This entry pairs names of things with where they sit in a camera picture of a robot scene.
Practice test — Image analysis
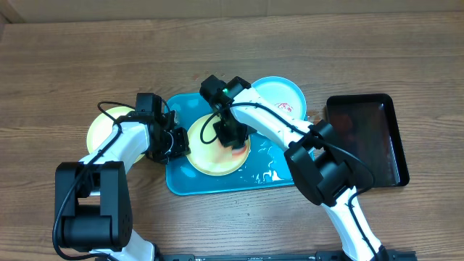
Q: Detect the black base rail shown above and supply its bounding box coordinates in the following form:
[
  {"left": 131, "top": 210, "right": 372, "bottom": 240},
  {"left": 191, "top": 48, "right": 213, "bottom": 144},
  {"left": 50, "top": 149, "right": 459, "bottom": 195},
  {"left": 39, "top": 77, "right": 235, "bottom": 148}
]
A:
[{"left": 94, "top": 249, "right": 418, "bottom": 261}]

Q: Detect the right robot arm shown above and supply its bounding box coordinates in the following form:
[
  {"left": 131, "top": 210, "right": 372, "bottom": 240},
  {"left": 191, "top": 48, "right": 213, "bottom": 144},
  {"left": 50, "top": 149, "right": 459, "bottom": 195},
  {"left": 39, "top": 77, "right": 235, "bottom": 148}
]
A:
[{"left": 199, "top": 75, "right": 389, "bottom": 260}]

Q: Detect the teal plastic tray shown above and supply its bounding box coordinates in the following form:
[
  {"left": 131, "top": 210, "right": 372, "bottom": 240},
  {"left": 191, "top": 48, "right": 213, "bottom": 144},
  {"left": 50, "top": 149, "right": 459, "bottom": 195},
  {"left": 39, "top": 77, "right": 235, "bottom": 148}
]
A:
[{"left": 166, "top": 93, "right": 294, "bottom": 196}]

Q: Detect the green-rimmed plate front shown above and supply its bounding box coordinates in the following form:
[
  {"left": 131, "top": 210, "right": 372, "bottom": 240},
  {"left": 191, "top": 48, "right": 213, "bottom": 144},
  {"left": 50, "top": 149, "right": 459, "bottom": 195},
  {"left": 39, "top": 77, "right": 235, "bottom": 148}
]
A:
[{"left": 187, "top": 114, "right": 251, "bottom": 176}]

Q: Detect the blue-rimmed plate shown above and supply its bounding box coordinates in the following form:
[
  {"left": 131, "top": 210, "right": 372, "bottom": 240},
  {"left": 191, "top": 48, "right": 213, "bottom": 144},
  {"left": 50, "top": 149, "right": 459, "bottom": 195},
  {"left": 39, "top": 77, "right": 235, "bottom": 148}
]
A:
[{"left": 252, "top": 76, "right": 307, "bottom": 120}]

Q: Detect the green-rimmed plate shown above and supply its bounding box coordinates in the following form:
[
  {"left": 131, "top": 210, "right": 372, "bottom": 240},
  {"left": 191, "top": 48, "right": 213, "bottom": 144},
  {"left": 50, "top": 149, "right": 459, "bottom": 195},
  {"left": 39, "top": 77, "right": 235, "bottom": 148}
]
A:
[
  {"left": 187, "top": 114, "right": 251, "bottom": 176},
  {"left": 80, "top": 113, "right": 149, "bottom": 170}
]

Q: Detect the black plastic tray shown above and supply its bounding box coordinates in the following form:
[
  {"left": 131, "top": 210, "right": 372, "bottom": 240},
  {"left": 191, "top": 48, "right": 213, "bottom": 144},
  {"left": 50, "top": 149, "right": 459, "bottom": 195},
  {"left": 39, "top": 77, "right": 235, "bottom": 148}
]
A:
[{"left": 326, "top": 94, "right": 410, "bottom": 189}]

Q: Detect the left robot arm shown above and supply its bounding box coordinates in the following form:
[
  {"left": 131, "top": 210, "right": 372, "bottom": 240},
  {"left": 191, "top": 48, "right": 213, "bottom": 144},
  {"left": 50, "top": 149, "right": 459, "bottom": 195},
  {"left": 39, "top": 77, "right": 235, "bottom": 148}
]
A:
[{"left": 52, "top": 93, "right": 190, "bottom": 260}]

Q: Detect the red and green sponge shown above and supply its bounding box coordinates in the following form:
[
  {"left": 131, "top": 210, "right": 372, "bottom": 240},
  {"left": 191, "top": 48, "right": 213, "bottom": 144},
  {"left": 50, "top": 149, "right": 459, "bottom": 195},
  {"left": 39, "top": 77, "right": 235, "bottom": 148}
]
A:
[{"left": 231, "top": 145, "right": 249, "bottom": 157}]

